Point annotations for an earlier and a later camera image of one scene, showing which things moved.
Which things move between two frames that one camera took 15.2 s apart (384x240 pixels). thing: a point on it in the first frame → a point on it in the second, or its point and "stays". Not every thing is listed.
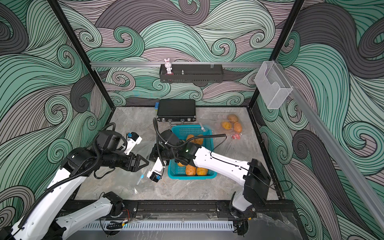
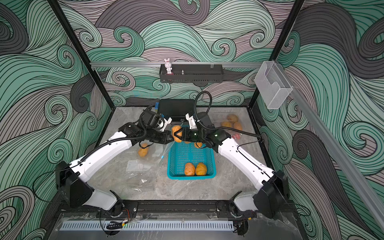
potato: [202, 171] → [142, 152]
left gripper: [129, 167] → [166, 134]
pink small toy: [236, 136] stays
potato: [232, 118] stays
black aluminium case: [176, 110] stays
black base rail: [186, 207] stays
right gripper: [156, 152] → [186, 134]
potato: [226, 125] stays
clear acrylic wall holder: [272, 85] stays
